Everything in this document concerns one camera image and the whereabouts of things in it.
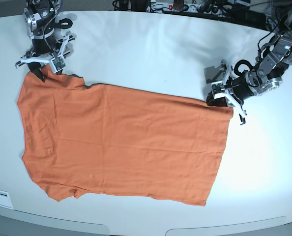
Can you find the orange T-shirt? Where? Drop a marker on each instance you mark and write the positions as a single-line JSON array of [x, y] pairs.
[[106, 139]]

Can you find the background cable clutter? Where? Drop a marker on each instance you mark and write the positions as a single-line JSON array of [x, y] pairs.
[[259, 14]]

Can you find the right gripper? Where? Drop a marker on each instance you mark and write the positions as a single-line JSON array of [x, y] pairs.
[[42, 44]]

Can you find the white power strip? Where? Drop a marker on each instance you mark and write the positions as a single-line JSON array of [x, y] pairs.
[[156, 6]]

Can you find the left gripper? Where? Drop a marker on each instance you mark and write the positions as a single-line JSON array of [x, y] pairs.
[[231, 92]]

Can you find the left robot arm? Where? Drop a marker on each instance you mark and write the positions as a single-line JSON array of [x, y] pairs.
[[273, 59]]

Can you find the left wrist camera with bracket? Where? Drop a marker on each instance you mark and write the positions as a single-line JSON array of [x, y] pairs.
[[226, 70]]

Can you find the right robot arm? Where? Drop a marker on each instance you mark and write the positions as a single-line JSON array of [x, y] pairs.
[[40, 18]]

